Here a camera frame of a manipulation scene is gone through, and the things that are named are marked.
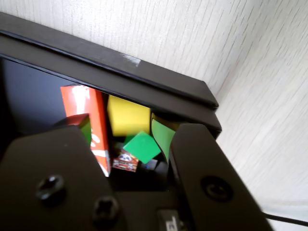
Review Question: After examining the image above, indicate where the black cardboard box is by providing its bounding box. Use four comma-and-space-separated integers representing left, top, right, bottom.
0, 36, 222, 191

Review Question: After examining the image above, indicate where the yellow wooden cube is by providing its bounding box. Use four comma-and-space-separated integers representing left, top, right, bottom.
107, 95, 152, 137

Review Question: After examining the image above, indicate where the red box with white print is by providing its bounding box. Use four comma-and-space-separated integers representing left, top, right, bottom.
60, 84, 112, 178

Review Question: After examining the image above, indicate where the green wooden cube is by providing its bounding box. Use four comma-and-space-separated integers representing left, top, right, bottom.
122, 131, 161, 164

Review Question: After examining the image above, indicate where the colourful candy pack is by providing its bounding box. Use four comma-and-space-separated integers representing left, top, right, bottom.
112, 149, 140, 173

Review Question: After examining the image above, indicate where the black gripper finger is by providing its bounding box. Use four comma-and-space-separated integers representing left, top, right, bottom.
0, 113, 128, 231
151, 113, 273, 231

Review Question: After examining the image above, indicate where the black power cable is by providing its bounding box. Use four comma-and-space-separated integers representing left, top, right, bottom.
262, 212, 308, 227

